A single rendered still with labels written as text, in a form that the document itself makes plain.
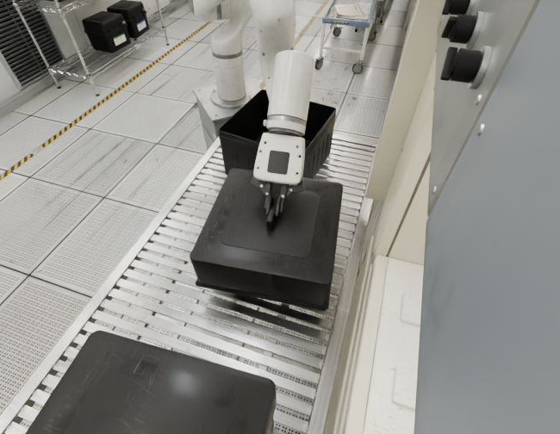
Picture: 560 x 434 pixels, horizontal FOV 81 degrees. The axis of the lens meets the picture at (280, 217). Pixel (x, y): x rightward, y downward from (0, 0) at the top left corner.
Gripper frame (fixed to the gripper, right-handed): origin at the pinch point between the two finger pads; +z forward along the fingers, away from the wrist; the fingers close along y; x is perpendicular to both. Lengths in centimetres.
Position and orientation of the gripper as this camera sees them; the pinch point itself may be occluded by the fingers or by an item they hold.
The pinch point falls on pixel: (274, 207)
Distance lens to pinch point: 71.0
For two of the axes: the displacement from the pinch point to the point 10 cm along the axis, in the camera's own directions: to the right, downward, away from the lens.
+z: -1.5, 9.9, 0.8
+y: 9.8, 1.5, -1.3
